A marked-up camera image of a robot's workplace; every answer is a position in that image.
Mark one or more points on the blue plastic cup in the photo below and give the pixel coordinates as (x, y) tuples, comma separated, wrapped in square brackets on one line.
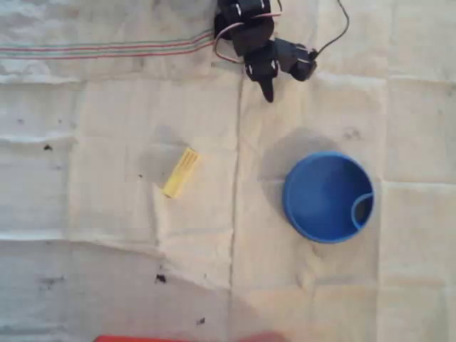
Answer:
[(320, 203)]

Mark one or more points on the white cloth with coloured stripes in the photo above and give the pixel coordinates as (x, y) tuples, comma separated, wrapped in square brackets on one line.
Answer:
[(89, 28)]

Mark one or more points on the yellow rectangular block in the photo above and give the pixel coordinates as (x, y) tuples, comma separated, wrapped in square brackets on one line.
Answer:
[(181, 172)]

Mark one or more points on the white creased cloth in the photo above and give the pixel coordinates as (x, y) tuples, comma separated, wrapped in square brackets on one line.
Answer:
[(107, 213)]

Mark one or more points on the red and white object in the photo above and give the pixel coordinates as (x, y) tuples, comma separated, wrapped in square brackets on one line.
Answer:
[(178, 338)]

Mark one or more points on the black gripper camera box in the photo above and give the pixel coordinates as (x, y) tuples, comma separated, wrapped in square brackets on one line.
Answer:
[(297, 60)]

